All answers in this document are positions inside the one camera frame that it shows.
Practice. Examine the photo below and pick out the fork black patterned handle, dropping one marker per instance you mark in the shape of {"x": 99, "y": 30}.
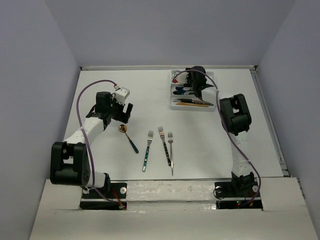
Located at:
{"x": 162, "y": 137}

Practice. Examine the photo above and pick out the black handled knife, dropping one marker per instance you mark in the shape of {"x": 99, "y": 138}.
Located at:
{"x": 199, "y": 102}

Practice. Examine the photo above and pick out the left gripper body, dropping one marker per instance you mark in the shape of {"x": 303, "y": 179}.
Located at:
{"x": 116, "y": 109}

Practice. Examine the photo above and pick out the gold spoon teal handle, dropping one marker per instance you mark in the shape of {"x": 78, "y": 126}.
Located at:
{"x": 123, "y": 129}

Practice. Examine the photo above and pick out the white front board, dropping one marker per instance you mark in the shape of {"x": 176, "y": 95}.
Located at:
{"x": 190, "y": 221}

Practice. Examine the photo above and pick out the silver fork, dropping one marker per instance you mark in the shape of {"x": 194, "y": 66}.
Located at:
{"x": 170, "y": 141}

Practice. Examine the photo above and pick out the metal right rail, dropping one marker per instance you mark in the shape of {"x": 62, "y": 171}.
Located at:
{"x": 270, "y": 124}

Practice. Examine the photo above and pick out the metal rail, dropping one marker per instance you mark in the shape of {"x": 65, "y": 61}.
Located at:
{"x": 270, "y": 124}
{"x": 162, "y": 67}

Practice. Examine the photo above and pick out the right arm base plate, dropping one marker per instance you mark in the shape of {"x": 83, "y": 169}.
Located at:
{"x": 228, "y": 199}

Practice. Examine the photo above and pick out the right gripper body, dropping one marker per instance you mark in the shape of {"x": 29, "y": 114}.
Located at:
{"x": 193, "y": 82}

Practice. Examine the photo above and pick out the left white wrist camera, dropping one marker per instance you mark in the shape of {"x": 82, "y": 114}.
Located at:
{"x": 121, "y": 94}

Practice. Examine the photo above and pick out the blue spoon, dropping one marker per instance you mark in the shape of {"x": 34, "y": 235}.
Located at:
{"x": 182, "y": 89}

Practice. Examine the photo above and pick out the teal handled knife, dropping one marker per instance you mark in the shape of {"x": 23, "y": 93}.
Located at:
{"x": 182, "y": 100}

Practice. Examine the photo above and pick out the metal rear rail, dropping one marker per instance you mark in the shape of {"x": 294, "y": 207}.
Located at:
{"x": 162, "y": 67}

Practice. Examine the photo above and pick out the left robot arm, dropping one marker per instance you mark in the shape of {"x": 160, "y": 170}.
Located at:
{"x": 70, "y": 163}

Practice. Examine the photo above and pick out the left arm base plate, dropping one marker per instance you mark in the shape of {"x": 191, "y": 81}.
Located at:
{"x": 113, "y": 200}

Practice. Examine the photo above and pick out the gold orange knife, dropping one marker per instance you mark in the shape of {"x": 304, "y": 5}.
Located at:
{"x": 190, "y": 104}

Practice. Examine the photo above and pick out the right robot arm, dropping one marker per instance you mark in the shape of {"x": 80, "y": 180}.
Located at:
{"x": 236, "y": 119}

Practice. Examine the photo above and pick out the white cutlery tray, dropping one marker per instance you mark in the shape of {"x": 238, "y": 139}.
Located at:
{"x": 182, "y": 96}

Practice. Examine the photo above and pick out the fork teal patterned handle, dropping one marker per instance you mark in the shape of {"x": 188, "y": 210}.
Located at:
{"x": 149, "y": 141}

